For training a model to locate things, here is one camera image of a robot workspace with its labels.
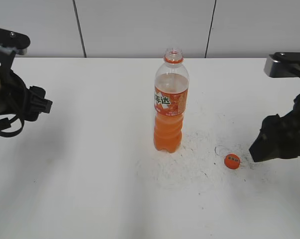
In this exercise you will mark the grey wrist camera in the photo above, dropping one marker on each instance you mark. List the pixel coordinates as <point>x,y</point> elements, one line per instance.
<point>283,65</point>
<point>11,41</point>

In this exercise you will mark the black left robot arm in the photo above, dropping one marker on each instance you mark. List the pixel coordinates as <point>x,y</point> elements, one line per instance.
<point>7,104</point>

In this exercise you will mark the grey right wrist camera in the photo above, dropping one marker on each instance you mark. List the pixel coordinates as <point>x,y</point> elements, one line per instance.
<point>283,65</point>

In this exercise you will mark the orange bottle cap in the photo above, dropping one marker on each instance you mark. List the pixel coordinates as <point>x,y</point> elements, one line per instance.
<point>232,161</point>

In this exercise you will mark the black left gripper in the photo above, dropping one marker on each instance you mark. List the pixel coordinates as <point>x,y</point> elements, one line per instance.
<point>31,101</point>

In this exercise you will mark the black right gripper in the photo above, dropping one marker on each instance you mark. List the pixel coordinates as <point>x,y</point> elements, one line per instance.
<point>279,137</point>

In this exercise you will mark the orange soda plastic bottle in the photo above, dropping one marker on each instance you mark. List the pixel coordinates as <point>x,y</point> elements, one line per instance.
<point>171,85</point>

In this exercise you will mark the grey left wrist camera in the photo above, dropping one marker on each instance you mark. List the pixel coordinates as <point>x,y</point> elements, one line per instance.
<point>11,41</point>

